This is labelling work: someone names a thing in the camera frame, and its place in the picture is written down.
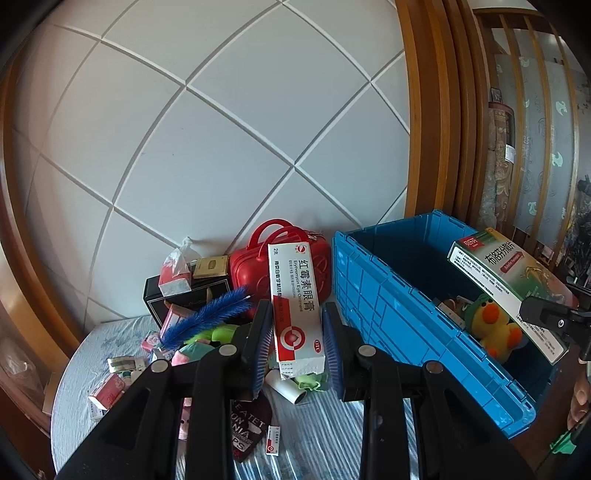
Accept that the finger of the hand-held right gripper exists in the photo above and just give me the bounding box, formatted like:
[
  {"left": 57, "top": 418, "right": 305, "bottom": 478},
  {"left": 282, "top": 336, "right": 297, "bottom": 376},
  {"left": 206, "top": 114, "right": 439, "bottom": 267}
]
[{"left": 519, "top": 295, "right": 578, "bottom": 334}]

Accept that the blue plastic crate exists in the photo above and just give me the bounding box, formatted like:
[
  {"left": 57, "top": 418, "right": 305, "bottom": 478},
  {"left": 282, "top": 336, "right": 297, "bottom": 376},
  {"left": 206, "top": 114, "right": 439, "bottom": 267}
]
[{"left": 331, "top": 210, "right": 571, "bottom": 439}]

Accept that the wooden wall frame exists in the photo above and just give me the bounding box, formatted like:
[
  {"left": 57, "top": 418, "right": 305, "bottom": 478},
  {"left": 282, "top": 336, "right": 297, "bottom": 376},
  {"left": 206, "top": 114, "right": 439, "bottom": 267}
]
[
  {"left": 394, "top": 0, "right": 490, "bottom": 232},
  {"left": 0, "top": 60, "right": 86, "bottom": 356}
]

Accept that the long pink tissue pack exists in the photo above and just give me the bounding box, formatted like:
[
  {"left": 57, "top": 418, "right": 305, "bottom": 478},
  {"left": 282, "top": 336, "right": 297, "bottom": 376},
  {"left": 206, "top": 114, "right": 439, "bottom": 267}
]
[{"left": 88, "top": 371, "right": 126, "bottom": 411}]

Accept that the black gift box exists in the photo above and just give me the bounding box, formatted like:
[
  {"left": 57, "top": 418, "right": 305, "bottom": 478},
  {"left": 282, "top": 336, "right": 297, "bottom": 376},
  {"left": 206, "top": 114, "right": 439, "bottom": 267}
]
[{"left": 143, "top": 270, "right": 254, "bottom": 328}]

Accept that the wooden lattice glass screen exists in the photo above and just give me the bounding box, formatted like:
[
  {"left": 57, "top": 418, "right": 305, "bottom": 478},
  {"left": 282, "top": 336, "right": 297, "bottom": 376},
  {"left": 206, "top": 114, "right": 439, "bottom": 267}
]
[{"left": 475, "top": 0, "right": 591, "bottom": 278}]

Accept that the person's right hand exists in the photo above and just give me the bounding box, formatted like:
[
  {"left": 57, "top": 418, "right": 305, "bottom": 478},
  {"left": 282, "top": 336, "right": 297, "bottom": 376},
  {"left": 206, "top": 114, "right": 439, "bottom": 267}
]
[{"left": 567, "top": 369, "right": 591, "bottom": 432}]

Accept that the orange green medicine box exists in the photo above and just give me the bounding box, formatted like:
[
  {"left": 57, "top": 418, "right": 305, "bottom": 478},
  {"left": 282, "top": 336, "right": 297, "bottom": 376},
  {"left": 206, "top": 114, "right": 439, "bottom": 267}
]
[{"left": 447, "top": 227, "right": 580, "bottom": 365}]

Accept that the red white tissue pack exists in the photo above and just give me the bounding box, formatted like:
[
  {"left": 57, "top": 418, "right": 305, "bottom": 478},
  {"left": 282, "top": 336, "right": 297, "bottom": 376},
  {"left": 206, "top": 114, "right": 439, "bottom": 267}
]
[{"left": 158, "top": 237, "right": 200, "bottom": 296}]

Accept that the striped grey tablecloth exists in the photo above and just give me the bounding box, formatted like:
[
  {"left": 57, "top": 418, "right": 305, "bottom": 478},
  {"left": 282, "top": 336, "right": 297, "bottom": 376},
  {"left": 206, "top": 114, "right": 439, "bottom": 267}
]
[{"left": 50, "top": 315, "right": 462, "bottom": 480}]

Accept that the gold box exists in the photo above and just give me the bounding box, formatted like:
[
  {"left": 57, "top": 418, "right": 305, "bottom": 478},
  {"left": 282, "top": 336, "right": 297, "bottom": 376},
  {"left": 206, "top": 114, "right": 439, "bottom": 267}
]
[{"left": 192, "top": 255, "right": 230, "bottom": 280}]

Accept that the dark red printed pouch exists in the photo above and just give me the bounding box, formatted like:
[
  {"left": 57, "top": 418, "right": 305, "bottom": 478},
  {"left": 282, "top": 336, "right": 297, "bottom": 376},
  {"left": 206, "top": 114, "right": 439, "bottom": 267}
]
[{"left": 229, "top": 397, "right": 273, "bottom": 462}]

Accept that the clear plastic bag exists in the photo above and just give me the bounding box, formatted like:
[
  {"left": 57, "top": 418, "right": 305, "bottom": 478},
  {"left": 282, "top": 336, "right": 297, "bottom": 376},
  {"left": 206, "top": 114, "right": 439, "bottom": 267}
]
[{"left": 0, "top": 337, "right": 61, "bottom": 416}]

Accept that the green plastic bag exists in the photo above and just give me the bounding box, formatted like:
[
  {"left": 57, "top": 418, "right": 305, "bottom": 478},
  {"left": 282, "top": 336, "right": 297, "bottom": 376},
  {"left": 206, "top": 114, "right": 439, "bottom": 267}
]
[{"left": 549, "top": 429, "right": 583, "bottom": 455}]

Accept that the lime green plush toy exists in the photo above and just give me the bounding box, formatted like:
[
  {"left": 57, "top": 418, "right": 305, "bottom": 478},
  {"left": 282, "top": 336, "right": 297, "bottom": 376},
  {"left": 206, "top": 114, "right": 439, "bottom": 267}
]
[{"left": 184, "top": 323, "right": 241, "bottom": 346}]

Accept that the yellow duck plush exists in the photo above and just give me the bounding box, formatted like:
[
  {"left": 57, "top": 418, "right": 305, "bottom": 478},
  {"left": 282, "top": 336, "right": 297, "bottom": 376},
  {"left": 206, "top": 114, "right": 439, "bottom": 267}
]
[{"left": 464, "top": 293, "right": 527, "bottom": 363}]

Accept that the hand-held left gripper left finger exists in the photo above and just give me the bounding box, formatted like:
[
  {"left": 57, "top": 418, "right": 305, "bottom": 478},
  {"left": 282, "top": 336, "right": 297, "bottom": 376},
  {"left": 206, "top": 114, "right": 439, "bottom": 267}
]
[{"left": 55, "top": 299, "right": 275, "bottom": 480}]

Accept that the red carry case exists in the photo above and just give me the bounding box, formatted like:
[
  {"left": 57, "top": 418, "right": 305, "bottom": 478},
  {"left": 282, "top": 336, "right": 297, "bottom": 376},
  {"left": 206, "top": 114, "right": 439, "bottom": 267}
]
[{"left": 229, "top": 218, "right": 333, "bottom": 308}]

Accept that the blue feather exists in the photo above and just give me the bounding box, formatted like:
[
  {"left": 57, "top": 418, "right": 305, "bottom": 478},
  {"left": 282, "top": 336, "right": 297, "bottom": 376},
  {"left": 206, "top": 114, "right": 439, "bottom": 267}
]
[{"left": 159, "top": 285, "right": 254, "bottom": 352}]

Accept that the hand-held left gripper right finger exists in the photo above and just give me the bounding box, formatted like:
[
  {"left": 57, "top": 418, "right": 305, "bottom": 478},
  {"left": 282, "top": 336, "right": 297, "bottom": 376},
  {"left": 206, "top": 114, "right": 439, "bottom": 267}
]
[{"left": 322, "top": 302, "right": 536, "bottom": 480}]

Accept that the cardboard tube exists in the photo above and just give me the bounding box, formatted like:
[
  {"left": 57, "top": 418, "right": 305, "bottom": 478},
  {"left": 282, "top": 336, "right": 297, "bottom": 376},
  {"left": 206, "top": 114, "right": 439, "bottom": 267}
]
[{"left": 264, "top": 369, "right": 311, "bottom": 407}]

